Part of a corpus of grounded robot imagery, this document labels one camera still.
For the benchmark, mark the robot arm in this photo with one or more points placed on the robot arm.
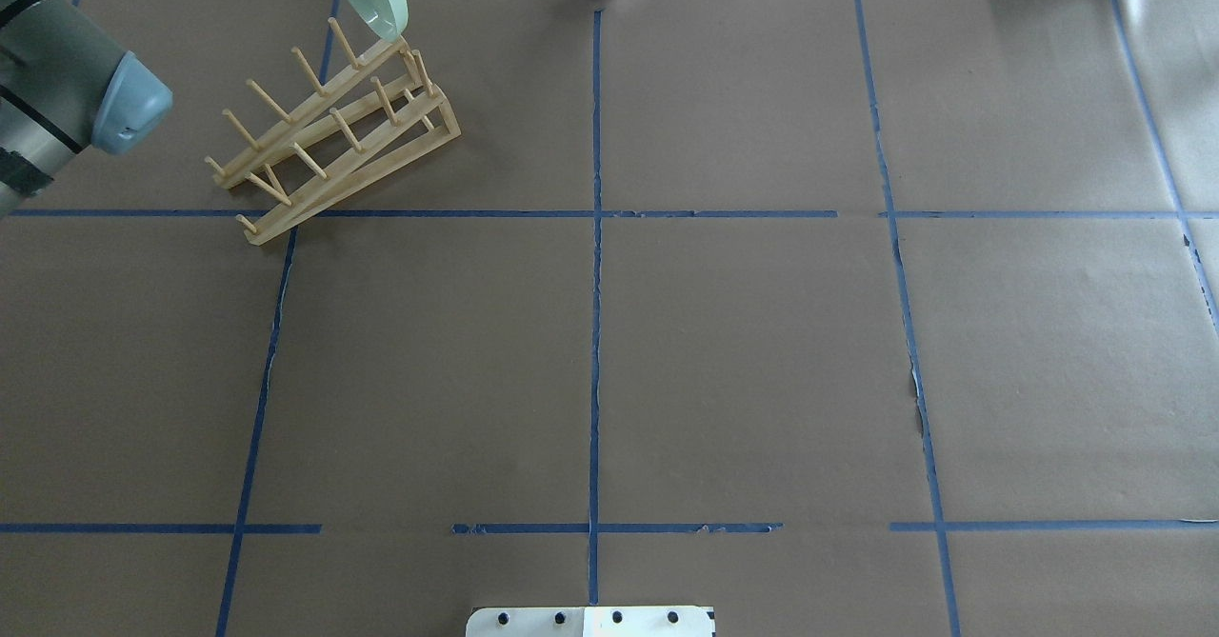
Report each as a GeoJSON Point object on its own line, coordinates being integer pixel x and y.
{"type": "Point", "coordinates": [66, 86]}

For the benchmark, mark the wooden dish rack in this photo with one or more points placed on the wooden dish rack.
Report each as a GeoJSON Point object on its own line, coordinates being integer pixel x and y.
{"type": "Point", "coordinates": [380, 113]}

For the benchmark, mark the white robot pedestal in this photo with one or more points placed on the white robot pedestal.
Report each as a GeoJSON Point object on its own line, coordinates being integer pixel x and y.
{"type": "Point", "coordinates": [593, 621]}

